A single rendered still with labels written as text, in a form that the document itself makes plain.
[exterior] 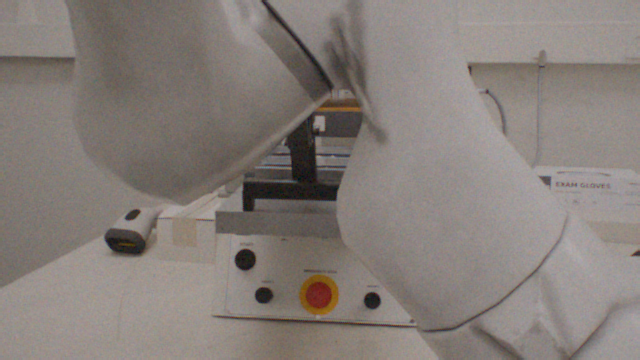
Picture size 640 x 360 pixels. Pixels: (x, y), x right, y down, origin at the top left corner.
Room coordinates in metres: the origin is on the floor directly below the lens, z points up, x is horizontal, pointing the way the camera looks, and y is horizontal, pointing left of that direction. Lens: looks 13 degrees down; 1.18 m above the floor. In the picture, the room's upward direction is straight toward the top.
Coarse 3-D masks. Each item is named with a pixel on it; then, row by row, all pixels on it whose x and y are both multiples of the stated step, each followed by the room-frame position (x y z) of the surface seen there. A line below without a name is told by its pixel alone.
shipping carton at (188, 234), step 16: (176, 208) 1.19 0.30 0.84; (192, 208) 1.19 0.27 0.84; (208, 208) 1.19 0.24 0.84; (160, 224) 1.14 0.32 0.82; (176, 224) 1.13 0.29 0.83; (192, 224) 1.12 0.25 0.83; (208, 224) 1.12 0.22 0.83; (160, 240) 1.14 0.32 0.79; (176, 240) 1.13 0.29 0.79; (192, 240) 1.12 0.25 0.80; (208, 240) 1.12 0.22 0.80; (160, 256) 1.14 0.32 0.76; (176, 256) 1.13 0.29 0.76; (192, 256) 1.12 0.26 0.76; (208, 256) 1.12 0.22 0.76
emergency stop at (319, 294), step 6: (318, 282) 0.88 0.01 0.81; (312, 288) 0.88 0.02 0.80; (318, 288) 0.87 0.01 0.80; (324, 288) 0.87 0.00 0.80; (330, 288) 0.88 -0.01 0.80; (306, 294) 0.88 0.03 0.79; (312, 294) 0.87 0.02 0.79; (318, 294) 0.87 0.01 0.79; (324, 294) 0.87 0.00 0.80; (330, 294) 0.87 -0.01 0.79; (312, 300) 0.87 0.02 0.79; (318, 300) 0.87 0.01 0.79; (324, 300) 0.87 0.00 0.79; (330, 300) 0.87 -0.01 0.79; (312, 306) 0.87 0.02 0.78; (318, 306) 0.86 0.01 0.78; (324, 306) 0.87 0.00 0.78
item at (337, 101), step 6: (336, 90) 1.12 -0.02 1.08; (342, 90) 1.13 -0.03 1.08; (330, 96) 1.13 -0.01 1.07; (336, 96) 1.12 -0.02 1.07; (342, 96) 1.13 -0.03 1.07; (324, 102) 1.14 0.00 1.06; (330, 102) 1.13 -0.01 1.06; (336, 102) 1.12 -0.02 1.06; (342, 102) 1.13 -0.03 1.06; (348, 102) 1.14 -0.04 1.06; (354, 102) 1.14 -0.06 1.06; (318, 108) 1.06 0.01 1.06; (324, 108) 1.06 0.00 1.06; (330, 108) 1.06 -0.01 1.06; (336, 108) 1.05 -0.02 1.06; (342, 108) 1.05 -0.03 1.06; (348, 108) 1.05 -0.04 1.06; (354, 108) 1.05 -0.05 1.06; (360, 108) 1.05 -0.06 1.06
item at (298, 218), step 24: (264, 168) 0.79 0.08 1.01; (288, 168) 0.79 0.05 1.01; (336, 168) 0.79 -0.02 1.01; (240, 192) 0.82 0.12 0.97; (216, 216) 0.73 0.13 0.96; (240, 216) 0.72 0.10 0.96; (264, 216) 0.72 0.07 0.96; (288, 216) 0.72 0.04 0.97; (312, 216) 0.71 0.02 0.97; (336, 216) 0.71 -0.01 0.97
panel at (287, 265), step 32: (256, 256) 0.91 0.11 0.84; (288, 256) 0.91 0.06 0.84; (320, 256) 0.90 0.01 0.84; (352, 256) 0.90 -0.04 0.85; (256, 288) 0.89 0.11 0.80; (288, 288) 0.89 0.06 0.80; (352, 288) 0.88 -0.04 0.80; (384, 288) 0.87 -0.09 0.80; (320, 320) 0.86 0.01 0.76; (352, 320) 0.86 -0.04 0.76; (384, 320) 0.85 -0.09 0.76
